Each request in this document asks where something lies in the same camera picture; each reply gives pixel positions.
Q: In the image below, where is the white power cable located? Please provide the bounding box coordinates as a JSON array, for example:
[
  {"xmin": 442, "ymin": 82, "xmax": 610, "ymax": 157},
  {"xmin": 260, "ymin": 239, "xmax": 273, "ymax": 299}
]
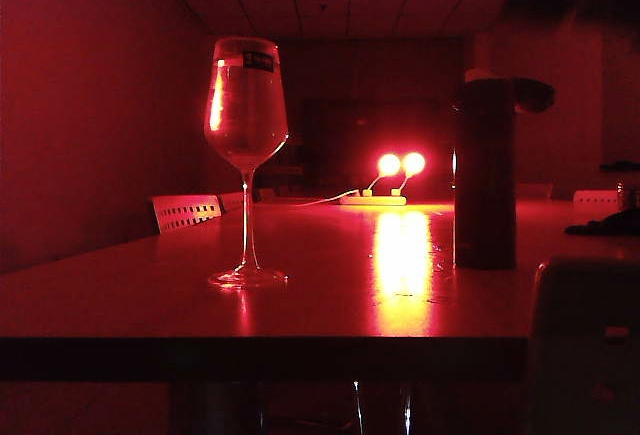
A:
[{"xmin": 253, "ymin": 188, "xmax": 361, "ymax": 209}]

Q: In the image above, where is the dark wall screen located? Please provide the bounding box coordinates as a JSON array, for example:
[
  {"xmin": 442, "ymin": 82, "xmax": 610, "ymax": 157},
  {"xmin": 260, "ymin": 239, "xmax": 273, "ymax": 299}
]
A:
[{"xmin": 301, "ymin": 97, "xmax": 454, "ymax": 191}]

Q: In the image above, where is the small white perforated chair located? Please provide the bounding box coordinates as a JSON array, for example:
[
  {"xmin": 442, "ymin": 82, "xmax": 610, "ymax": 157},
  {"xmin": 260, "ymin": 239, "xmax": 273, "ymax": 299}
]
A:
[{"xmin": 217, "ymin": 191, "xmax": 246, "ymax": 215}]

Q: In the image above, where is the black thermos cup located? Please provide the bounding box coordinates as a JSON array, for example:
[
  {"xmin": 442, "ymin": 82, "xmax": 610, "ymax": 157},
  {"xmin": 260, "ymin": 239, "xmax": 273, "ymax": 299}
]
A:
[{"xmin": 451, "ymin": 68, "xmax": 557, "ymax": 272}]

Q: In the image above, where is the small metal jar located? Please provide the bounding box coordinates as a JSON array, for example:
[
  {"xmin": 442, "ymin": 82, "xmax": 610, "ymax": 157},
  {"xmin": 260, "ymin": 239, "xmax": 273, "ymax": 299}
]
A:
[{"xmin": 616, "ymin": 181, "xmax": 640, "ymax": 214}]

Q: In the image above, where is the dark crumpled cloth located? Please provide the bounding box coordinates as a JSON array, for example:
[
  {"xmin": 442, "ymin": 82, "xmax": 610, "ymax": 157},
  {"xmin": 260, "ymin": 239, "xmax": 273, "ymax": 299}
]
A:
[{"xmin": 563, "ymin": 208, "xmax": 640, "ymax": 237}]

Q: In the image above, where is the clear stemmed wine glass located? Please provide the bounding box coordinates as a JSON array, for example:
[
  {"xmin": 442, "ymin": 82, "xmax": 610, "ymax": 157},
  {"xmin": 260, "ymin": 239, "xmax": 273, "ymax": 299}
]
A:
[{"xmin": 203, "ymin": 36, "xmax": 290, "ymax": 290}]

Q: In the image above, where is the blurred grey chair back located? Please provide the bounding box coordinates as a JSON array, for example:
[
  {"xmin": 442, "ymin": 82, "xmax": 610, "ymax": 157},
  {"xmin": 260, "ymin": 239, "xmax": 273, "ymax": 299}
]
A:
[{"xmin": 527, "ymin": 256, "xmax": 640, "ymax": 435}]

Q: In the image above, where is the white slotted chair back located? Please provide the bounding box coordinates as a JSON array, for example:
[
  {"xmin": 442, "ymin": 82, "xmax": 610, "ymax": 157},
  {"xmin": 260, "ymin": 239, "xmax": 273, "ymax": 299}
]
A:
[{"xmin": 572, "ymin": 189, "xmax": 620, "ymax": 207}]

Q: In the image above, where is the plain grey chair back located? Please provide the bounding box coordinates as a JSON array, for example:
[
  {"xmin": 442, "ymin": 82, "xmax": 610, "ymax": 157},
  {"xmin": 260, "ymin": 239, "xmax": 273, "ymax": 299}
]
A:
[{"xmin": 516, "ymin": 183, "xmax": 555, "ymax": 201}]

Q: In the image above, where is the thick dark table column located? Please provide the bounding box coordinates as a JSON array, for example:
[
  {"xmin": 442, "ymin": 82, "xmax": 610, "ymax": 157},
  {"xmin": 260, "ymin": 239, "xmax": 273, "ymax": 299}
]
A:
[{"xmin": 171, "ymin": 380, "xmax": 272, "ymax": 435}]

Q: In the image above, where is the white power strip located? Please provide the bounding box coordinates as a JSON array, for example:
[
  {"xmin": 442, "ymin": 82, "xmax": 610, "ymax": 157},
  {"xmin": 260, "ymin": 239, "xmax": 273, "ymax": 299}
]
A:
[{"xmin": 339, "ymin": 194, "xmax": 408, "ymax": 207}]

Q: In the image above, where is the shiny metal table leg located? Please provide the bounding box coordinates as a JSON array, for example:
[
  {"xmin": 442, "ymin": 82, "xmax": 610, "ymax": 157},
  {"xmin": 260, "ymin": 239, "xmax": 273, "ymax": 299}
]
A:
[
  {"xmin": 351, "ymin": 380, "xmax": 367, "ymax": 435},
  {"xmin": 398, "ymin": 380, "xmax": 415, "ymax": 435}
]

